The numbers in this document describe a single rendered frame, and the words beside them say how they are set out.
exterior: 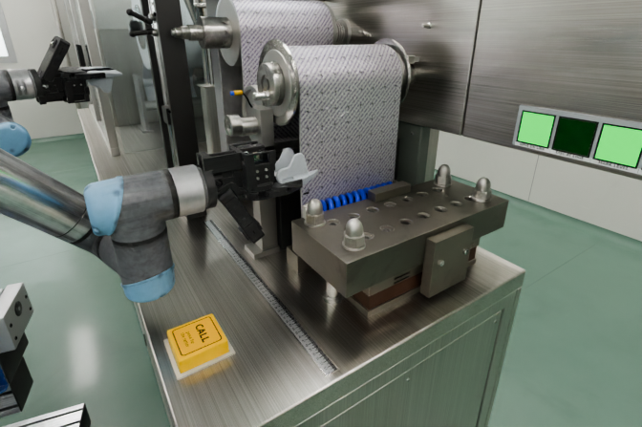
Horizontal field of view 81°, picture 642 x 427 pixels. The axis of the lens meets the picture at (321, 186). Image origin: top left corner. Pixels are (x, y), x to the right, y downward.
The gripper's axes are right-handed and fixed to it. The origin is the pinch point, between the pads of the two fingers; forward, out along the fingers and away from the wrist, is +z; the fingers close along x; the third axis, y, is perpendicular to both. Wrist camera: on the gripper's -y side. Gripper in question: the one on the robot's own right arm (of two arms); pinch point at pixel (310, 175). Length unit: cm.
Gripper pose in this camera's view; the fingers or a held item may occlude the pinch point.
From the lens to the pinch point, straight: 69.3
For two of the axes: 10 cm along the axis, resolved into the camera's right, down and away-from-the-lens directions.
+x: -5.5, -3.1, 7.7
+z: 8.3, -2.1, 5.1
